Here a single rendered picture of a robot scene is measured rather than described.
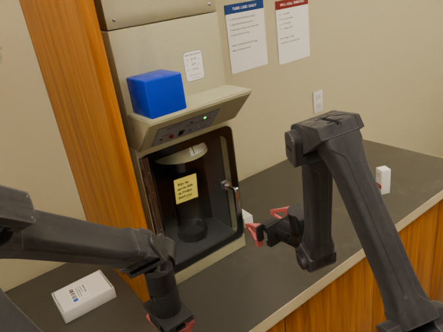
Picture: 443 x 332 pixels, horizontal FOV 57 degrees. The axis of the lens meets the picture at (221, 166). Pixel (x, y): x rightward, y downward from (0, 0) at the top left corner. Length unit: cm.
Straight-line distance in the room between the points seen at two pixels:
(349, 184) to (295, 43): 143
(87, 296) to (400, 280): 94
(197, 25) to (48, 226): 74
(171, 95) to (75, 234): 49
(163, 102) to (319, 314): 86
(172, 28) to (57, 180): 69
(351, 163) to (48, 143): 106
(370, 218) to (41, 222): 46
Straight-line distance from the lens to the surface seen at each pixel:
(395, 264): 67
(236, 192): 124
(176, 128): 104
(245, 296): 125
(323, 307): 144
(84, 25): 92
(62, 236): 58
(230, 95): 108
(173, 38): 110
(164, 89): 97
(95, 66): 92
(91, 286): 137
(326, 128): 65
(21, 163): 146
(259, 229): 110
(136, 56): 106
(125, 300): 134
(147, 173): 111
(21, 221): 48
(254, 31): 184
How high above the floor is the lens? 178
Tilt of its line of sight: 24 degrees down
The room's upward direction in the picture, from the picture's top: 8 degrees counter-clockwise
